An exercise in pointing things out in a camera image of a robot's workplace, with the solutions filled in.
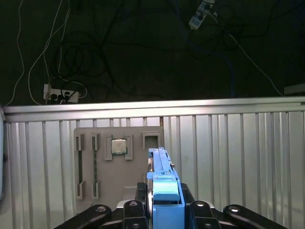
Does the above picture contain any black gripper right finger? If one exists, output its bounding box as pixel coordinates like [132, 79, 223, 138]
[180, 182, 289, 229]

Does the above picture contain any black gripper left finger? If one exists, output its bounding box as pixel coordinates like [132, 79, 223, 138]
[53, 182, 150, 229]

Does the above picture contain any hard disk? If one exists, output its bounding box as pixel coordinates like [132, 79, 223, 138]
[145, 147, 186, 229]

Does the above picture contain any grey parts rack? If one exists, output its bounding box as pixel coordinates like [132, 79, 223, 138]
[73, 125, 164, 208]

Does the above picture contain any RAM stick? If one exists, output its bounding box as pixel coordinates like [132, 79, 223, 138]
[91, 135, 99, 198]

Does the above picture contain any silver CPU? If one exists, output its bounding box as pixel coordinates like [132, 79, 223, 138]
[111, 138, 129, 156]

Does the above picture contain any white power strip with plugs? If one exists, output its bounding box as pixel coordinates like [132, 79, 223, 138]
[43, 83, 81, 105]

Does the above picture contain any white blue power strip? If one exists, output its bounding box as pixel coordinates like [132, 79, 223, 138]
[188, 0, 215, 31]

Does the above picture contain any long white cable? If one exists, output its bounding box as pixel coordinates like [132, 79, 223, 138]
[211, 11, 285, 98]

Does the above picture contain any coiled black cable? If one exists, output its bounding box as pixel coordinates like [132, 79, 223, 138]
[51, 35, 108, 82]

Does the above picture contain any looped white cable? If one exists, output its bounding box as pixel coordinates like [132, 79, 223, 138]
[28, 0, 88, 106]

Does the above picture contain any thin white cable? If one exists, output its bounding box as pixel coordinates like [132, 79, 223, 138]
[4, 0, 25, 107]

